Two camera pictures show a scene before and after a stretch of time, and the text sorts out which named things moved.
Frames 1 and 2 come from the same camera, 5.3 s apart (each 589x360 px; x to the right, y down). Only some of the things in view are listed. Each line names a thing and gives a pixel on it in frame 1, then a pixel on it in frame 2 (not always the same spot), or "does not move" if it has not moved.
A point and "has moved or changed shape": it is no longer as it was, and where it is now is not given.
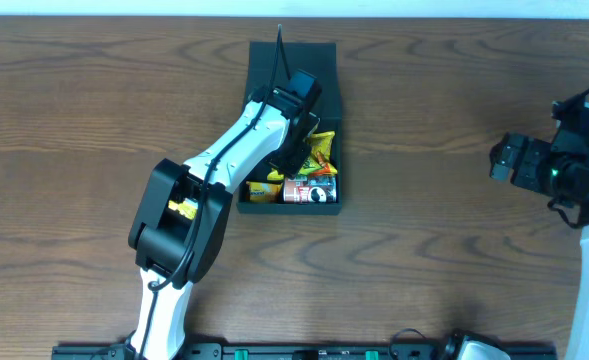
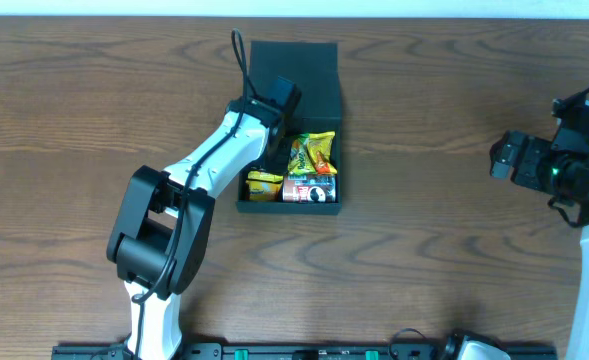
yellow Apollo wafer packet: x=187 y=208 has moved or changed shape
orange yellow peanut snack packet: x=321 y=143 does not move
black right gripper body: x=519 y=163 does not move
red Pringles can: x=315 y=191 does not move
